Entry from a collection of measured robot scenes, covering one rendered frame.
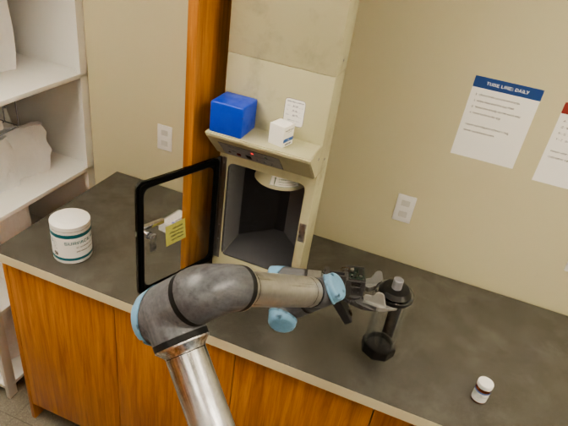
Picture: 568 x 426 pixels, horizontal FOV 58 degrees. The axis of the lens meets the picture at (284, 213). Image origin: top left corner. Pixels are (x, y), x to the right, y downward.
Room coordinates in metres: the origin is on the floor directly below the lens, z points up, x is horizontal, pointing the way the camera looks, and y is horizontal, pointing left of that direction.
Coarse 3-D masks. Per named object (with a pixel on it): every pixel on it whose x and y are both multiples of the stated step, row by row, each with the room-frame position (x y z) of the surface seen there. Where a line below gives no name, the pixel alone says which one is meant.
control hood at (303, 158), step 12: (252, 132) 1.38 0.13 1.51; (264, 132) 1.40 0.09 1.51; (216, 144) 1.38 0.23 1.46; (228, 144) 1.34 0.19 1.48; (240, 144) 1.31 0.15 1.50; (252, 144) 1.30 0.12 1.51; (264, 144) 1.31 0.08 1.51; (300, 144) 1.35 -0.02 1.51; (312, 144) 1.37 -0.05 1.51; (276, 156) 1.29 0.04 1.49; (288, 156) 1.27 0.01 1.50; (300, 156) 1.27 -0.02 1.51; (312, 156) 1.28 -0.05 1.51; (288, 168) 1.34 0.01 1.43; (300, 168) 1.31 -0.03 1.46; (312, 168) 1.29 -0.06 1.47
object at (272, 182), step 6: (258, 174) 1.47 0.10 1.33; (264, 174) 1.45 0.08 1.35; (258, 180) 1.45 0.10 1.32; (264, 180) 1.44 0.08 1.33; (270, 180) 1.43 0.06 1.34; (276, 180) 1.42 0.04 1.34; (282, 180) 1.42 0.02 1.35; (288, 180) 1.43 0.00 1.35; (270, 186) 1.42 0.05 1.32; (276, 186) 1.42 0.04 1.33; (282, 186) 1.42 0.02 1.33; (288, 186) 1.42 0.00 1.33; (294, 186) 1.43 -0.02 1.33; (300, 186) 1.45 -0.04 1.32
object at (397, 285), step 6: (396, 276) 1.14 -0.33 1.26; (384, 282) 1.14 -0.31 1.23; (390, 282) 1.15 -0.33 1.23; (396, 282) 1.12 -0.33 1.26; (402, 282) 1.12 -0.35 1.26; (384, 288) 1.12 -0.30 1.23; (390, 288) 1.12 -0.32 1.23; (396, 288) 1.11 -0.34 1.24; (402, 288) 1.13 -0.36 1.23; (408, 288) 1.13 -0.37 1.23; (384, 294) 1.10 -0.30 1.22; (390, 294) 1.10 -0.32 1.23; (396, 294) 1.10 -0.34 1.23; (402, 294) 1.10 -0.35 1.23; (408, 294) 1.11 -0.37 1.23; (390, 300) 1.08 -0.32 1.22; (396, 300) 1.08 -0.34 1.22; (402, 300) 1.09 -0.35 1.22; (408, 300) 1.10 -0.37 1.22
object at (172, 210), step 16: (208, 160) 1.40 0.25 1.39; (160, 176) 1.25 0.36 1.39; (192, 176) 1.35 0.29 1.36; (208, 176) 1.40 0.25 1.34; (160, 192) 1.25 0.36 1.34; (176, 192) 1.30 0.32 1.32; (192, 192) 1.35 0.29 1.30; (208, 192) 1.40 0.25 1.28; (144, 208) 1.21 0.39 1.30; (160, 208) 1.25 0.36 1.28; (176, 208) 1.30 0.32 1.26; (192, 208) 1.35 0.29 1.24; (208, 208) 1.40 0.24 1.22; (144, 224) 1.21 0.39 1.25; (160, 224) 1.25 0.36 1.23; (176, 224) 1.30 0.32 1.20; (192, 224) 1.35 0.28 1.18; (208, 224) 1.41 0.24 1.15; (160, 240) 1.25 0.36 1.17; (176, 240) 1.30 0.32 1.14; (192, 240) 1.35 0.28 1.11; (208, 240) 1.41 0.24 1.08; (160, 256) 1.25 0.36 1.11; (176, 256) 1.30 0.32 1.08; (192, 256) 1.36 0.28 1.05; (160, 272) 1.25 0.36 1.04
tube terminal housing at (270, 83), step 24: (240, 72) 1.44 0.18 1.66; (264, 72) 1.42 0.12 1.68; (288, 72) 1.40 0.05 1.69; (312, 72) 1.38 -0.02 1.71; (264, 96) 1.42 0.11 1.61; (288, 96) 1.40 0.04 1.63; (312, 96) 1.38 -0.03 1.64; (336, 96) 1.42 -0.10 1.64; (264, 120) 1.42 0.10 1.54; (312, 120) 1.38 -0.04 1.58; (264, 168) 1.41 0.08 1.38; (312, 192) 1.37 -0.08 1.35; (312, 216) 1.40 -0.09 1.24; (240, 264) 1.42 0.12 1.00
